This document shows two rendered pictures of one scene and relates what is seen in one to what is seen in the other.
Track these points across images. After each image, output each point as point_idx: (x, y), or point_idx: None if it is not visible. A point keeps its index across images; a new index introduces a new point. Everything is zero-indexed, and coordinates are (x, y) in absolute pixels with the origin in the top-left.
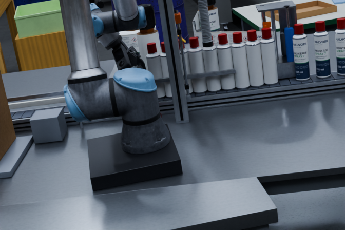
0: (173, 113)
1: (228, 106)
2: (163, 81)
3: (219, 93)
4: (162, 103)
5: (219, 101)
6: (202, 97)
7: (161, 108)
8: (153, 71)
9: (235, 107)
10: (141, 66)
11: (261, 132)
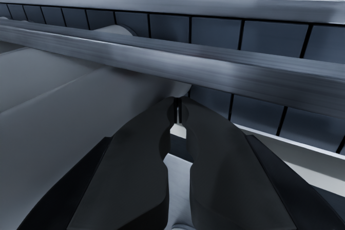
0: None
1: None
2: (66, 27)
3: (17, 5)
4: None
5: None
6: None
7: None
8: (52, 100)
9: None
10: (88, 196)
11: None
